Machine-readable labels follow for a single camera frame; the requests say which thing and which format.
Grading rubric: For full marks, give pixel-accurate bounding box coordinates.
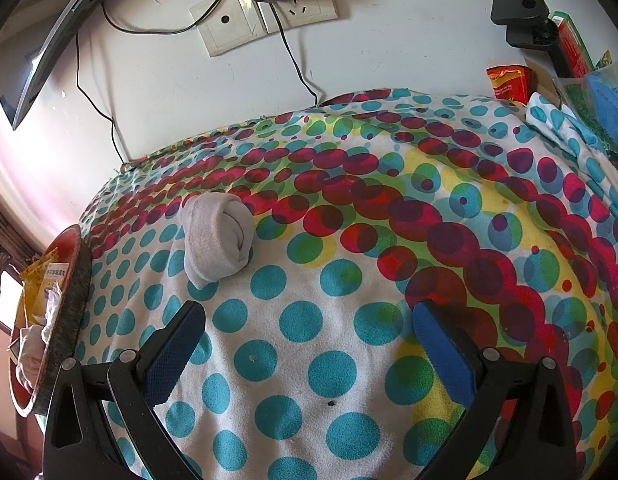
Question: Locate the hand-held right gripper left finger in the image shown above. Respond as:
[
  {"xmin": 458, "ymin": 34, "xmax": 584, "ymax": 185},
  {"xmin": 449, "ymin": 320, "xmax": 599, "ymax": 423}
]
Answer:
[{"xmin": 42, "ymin": 300, "xmax": 206, "ymax": 480}]

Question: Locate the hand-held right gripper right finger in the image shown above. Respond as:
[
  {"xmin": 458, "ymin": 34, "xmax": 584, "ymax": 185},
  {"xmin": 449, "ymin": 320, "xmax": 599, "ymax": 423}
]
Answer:
[{"xmin": 411, "ymin": 300, "xmax": 577, "ymax": 480}]

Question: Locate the red round tray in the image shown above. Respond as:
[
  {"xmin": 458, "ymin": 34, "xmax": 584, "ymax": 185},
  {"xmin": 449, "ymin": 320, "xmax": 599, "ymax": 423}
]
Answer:
[{"xmin": 6, "ymin": 224, "xmax": 94, "ymax": 416}]

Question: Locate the white sock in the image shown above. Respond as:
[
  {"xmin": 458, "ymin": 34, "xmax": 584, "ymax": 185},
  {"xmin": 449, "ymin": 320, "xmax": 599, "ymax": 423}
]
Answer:
[
  {"xmin": 16, "ymin": 324, "xmax": 52, "ymax": 391},
  {"xmin": 181, "ymin": 195, "xmax": 255, "ymax": 291}
]

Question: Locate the yellow snack bag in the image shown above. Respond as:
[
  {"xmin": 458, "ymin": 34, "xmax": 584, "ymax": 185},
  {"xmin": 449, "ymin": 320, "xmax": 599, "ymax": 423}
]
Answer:
[{"xmin": 20, "ymin": 255, "xmax": 57, "ymax": 326}]

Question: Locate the dotted colourful blanket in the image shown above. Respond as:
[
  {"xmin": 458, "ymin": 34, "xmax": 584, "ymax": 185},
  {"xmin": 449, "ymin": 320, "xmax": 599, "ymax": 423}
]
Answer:
[{"xmin": 74, "ymin": 87, "xmax": 618, "ymax": 480}]

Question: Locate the red packet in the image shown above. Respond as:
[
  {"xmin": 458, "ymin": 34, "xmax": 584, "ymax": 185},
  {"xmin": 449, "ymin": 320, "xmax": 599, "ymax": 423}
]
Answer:
[{"xmin": 485, "ymin": 64, "xmax": 537, "ymax": 103}]

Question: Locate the large clear filled bag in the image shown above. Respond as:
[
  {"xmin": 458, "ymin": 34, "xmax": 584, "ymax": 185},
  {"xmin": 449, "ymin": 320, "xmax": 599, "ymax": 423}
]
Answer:
[{"xmin": 556, "ymin": 50, "xmax": 618, "ymax": 181}]

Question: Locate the green red box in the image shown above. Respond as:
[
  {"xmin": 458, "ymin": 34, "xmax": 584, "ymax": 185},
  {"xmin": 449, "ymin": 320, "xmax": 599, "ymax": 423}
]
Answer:
[{"xmin": 548, "ymin": 10, "xmax": 597, "ymax": 78}]

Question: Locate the black clamp stand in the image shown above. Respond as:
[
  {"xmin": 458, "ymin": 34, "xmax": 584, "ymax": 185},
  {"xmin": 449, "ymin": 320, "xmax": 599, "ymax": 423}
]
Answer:
[{"xmin": 490, "ymin": 0, "xmax": 572, "ymax": 78}]

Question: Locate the thin black television cable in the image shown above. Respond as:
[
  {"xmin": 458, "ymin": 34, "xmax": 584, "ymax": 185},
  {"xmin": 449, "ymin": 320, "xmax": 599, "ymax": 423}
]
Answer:
[{"xmin": 74, "ymin": 32, "xmax": 132, "ymax": 166}]

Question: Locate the black adapter cable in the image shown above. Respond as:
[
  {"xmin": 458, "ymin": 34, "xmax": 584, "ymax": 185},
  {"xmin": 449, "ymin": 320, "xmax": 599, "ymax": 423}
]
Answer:
[{"xmin": 100, "ymin": 0, "xmax": 247, "ymax": 37}]

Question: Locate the black hanging power cable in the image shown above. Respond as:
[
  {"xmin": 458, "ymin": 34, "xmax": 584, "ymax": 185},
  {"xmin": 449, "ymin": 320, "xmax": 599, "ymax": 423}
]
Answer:
[{"xmin": 271, "ymin": 0, "xmax": 322, "ymax": 107}]

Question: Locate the white wall socket plate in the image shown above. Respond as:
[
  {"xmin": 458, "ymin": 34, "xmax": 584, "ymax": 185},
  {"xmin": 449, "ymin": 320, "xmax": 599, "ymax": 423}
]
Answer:
[{"xmin": 189, "ymin": 0, "xmax": 340, "ymax": 58}]

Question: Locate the black wall television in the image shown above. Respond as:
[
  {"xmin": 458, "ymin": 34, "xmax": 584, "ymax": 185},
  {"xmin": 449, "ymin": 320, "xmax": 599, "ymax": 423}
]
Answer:
[{"xmin": 0, "ymin": 0, "xmax": 145, "ymax": 131}]

